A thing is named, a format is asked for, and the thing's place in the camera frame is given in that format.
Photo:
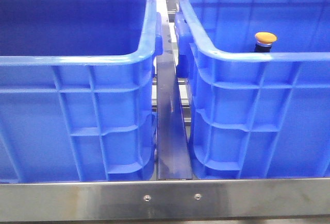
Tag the yellow push button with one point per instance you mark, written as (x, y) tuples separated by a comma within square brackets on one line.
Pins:
[(264, 41)]

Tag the dark steel divider bar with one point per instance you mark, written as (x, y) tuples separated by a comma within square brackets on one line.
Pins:
[(173, 160)]

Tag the large blue crate right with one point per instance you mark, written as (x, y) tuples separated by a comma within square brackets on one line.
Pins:
[(258, 115)]

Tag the large blue crate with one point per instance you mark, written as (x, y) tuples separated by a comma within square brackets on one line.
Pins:
[(76, 90), (258, 115)]

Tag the large blue crate left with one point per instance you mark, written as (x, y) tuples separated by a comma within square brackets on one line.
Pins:
[(76, 90)]

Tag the steel front rail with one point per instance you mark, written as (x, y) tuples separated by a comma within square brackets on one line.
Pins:
[(157, 200)]

